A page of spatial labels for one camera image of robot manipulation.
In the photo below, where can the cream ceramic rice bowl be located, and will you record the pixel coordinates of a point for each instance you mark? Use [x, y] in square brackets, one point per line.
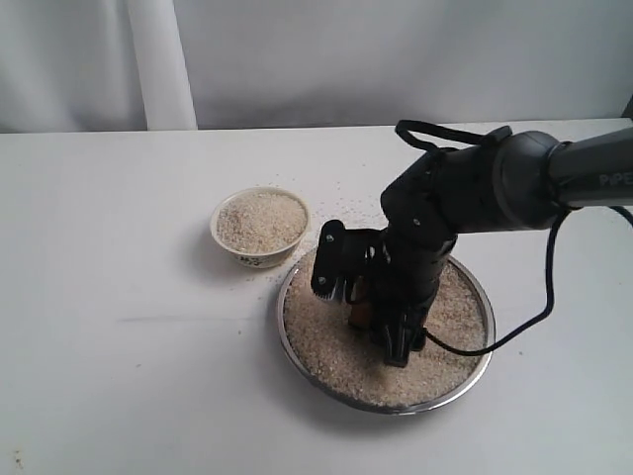
[260, 227]

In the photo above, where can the brown wooden cup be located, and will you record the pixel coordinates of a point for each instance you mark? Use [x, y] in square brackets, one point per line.
[361, 310]

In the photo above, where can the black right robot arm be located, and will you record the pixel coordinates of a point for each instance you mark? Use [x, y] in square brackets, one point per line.
[538, 180]

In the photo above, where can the white backdrop curtain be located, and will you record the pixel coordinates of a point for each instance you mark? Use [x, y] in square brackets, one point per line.
[96, 66]

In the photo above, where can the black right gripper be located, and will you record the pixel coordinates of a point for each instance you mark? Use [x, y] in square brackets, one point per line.
[445, 193]

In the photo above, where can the round steel rice tray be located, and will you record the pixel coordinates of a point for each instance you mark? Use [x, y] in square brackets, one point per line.
[333, 347]

